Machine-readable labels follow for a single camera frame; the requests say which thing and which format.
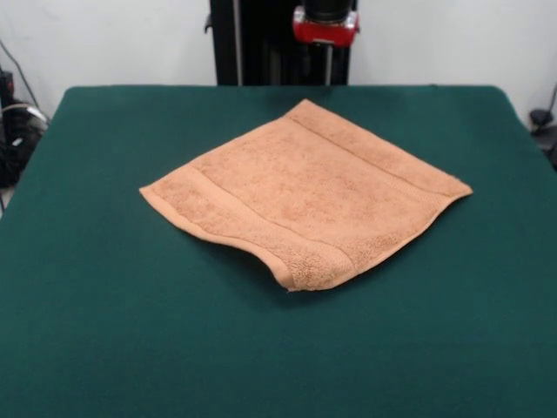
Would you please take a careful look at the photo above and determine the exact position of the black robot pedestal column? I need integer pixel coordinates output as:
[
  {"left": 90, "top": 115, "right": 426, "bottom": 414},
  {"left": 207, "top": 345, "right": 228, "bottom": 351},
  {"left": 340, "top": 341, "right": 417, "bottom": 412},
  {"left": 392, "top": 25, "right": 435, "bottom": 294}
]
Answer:
[{"left": 203, "top": 0, "right": 362, "bottom": 86}]

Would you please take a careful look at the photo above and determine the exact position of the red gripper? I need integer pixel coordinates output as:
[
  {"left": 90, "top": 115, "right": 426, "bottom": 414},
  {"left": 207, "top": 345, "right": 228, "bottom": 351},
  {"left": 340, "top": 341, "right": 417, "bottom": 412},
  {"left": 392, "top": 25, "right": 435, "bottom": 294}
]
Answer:
[{"left": 292, "top": 5, "right": 362, "bottom": 77}]

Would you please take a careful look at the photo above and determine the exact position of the dark green table cloth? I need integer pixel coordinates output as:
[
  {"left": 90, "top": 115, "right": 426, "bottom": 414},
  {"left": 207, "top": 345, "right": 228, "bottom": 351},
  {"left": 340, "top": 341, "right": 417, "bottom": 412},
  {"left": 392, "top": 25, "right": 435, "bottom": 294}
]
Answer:
[{"left": 0, "top": 84, "right": 557, "bottom": 418}]

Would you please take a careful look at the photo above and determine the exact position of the black cable bundle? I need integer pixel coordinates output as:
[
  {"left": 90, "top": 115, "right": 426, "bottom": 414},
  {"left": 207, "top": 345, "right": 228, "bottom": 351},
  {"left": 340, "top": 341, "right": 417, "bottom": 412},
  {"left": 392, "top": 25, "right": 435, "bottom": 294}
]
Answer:
[{"left": 0, "top": 106, "right": 47, "bottom": 189}]

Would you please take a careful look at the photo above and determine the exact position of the black round-headed device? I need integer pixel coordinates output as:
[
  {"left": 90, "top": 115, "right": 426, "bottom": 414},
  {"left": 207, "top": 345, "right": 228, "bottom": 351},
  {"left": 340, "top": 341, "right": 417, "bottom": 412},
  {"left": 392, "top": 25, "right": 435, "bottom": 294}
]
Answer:
[{"left": 528, "top": 108, "right": 557, "bottom": 172}]

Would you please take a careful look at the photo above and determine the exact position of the white cable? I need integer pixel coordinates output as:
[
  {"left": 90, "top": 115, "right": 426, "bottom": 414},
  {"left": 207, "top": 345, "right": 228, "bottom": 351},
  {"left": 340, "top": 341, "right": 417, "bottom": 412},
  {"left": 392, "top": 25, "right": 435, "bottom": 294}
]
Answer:
[{"left": 0, "top": 100, "right": 48, "bottom": 128}]

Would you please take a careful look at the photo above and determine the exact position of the orange terry towel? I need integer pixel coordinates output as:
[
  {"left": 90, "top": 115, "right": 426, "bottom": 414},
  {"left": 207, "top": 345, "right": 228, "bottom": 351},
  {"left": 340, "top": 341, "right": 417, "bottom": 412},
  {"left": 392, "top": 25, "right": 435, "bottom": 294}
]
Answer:
[{"left": 138, "top": 98, "right": 474, "bottom": 293}]

